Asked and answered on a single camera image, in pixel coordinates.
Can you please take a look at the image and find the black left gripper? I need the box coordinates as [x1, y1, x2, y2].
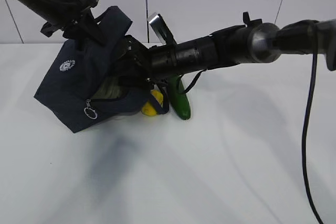
[40, 0, 107, 51]

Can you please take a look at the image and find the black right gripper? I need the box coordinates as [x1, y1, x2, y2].
[115, 35, 179, 90]

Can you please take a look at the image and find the glass container with green lid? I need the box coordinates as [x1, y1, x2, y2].
[91, 77, 127, 100]

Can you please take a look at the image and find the yellow toy fruit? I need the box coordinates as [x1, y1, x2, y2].
[141, 90, 164, 116]

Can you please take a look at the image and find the green cucumber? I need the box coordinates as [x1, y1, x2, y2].
[167, 76, 191, 120]

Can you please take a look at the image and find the dark navy fabric lunch bag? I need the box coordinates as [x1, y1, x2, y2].
[34, 6, 170, 133]

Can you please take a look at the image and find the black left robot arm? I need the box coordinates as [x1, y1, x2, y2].
[18, 0, 107, 46]

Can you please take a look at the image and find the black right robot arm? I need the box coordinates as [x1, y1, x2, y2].
[113, 12, 335, 84]

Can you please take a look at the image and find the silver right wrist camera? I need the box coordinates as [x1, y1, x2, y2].
[148, 13, 177, 45]

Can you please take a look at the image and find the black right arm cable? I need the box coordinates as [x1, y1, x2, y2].
[301, 19, 326, 224]

